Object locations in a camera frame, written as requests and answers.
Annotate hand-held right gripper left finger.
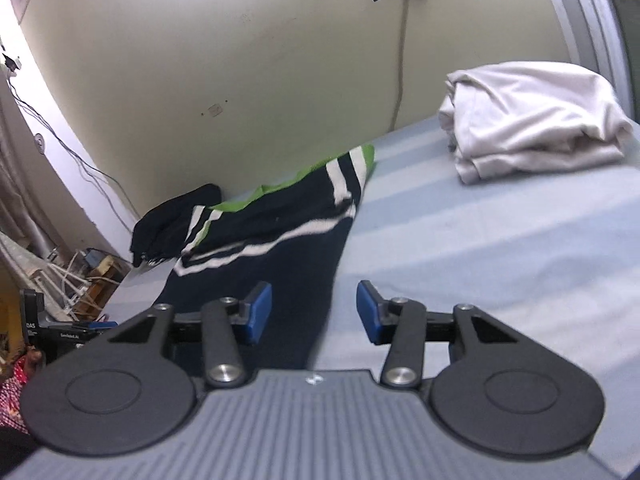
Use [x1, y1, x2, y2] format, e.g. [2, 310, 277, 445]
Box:
[107, 281, 274, 389]

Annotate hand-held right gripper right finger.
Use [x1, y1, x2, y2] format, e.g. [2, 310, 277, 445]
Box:
[356, 280, 519, 390]

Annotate green navy striped knit sweater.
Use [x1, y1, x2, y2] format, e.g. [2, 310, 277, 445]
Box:
[155, 144, 377, 372]

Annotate white ironing board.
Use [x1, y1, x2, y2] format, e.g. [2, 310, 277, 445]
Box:
[0, 230, 88, 323]

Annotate brown wooden stand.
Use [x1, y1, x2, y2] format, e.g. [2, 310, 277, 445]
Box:
[82, 255, 132, 318]

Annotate person's red patterned clothing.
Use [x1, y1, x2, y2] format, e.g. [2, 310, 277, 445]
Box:
[0, 349, 47, 433]

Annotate blue power adapter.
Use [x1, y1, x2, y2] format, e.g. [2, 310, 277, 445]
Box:
[82, 248, 115, 274]

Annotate blue striped bed sheet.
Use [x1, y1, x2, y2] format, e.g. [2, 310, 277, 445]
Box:
[107, 119, 640, 476]

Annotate black garment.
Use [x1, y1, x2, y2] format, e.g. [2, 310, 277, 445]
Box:
[130, 183, 222, 268]

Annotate grey curtain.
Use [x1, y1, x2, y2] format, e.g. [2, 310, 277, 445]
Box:
[0, 95, 58, 261]

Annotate white folded cloth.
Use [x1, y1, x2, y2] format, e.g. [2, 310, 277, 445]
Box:
[437, 61, 637, 184]

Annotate thin dark wall cable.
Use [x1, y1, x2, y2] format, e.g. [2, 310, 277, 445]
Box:
[70, 152, 131, 228]
[5, 60, 138, 223]

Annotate grey window frame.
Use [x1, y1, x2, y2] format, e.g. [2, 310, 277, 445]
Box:
[531, 0, 640, 128]

